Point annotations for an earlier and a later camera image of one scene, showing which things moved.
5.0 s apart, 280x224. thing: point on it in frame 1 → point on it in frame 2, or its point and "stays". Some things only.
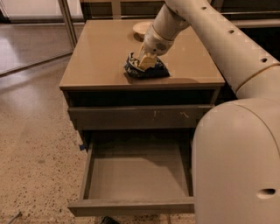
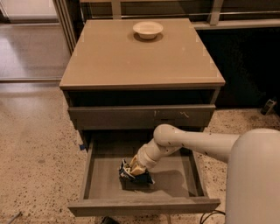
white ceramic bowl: x=142 y=27 stays
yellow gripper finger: x=147 y=62 → x=137 y=171
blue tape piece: x=81 y=147 stays
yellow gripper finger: x=143 y=51 → x=134 y=162
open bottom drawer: x=136 y=174 stays
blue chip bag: x=132 y=67 → x=128 y=181
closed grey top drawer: x=137 y=116 stays
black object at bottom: x=108 y=220 stays
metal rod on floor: x=15 y=217 stays
